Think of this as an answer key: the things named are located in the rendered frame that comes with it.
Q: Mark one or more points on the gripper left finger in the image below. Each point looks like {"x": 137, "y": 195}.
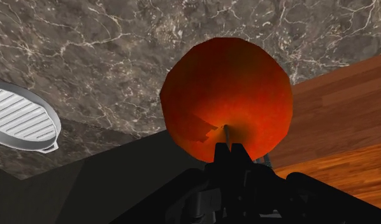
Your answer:
{"x": 178, "y": 198}

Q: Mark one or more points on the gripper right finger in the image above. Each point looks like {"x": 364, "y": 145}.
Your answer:
{"x": 290, "y": 201}

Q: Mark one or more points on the red apple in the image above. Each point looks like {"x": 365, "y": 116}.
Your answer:
{"x": 227, "y": 93}

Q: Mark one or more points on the grey ridged grill pan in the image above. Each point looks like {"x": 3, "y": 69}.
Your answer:
{"x": 21, "y": 119}

